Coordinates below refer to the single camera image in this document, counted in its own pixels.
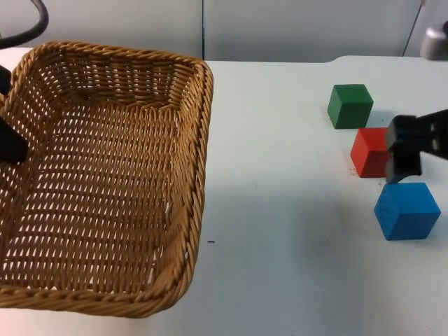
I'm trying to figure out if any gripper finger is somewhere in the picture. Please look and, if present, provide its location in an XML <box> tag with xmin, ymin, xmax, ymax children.
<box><xmin>386</xmin><ymin>108</ymin><xmax>448</xmax><ymax>149</ymax></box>
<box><xmin>0</xmin><ymin>64</ymin><xmax>13</xmax><ymax>96</ymax></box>
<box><xmin>386</xmin><ymin>135</ymin><xmax>448</xmax><ymax>185</ymax></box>
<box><xmin>0</xmin><ymin>116</ymin><xmax>30</xmax><ymax>165</ymax></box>

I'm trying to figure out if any red cube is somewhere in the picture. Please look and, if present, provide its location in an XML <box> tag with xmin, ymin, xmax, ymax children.
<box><xmin>350</xmin><ymin>127</ymin><xmax>396</xmax><ymax>179</ymax></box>

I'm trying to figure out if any grey metal knob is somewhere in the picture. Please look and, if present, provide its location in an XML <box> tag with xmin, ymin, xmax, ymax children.
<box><xmin>421</xmin><ymin>27</ymin><xmax>448</xmax><ymax>62</ymax></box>

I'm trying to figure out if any pale brown wicker basket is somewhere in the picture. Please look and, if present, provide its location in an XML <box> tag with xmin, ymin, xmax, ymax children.
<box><xmin>0</xmin><ymin>41</ymin><xmax>215</xmax><ymax>319</ymax></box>

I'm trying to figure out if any green cube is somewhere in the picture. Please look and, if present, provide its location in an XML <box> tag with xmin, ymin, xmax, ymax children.
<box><xmin>327</xmin><ymin>83</ymin><xmax>375</xmax><ymax>131</ymax></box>

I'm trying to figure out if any thick black cable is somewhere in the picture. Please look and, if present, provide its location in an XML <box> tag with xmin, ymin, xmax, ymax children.
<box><xmin>0</xmin><ymin>0</ymin><xmax>50</xmax><ymax>50</ymax></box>

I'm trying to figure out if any blue cube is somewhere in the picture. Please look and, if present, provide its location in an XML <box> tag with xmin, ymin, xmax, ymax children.
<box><xmin>373</xmin><ymin>181</ymin><xmax>442</xmax><ymax>242</ymax></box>

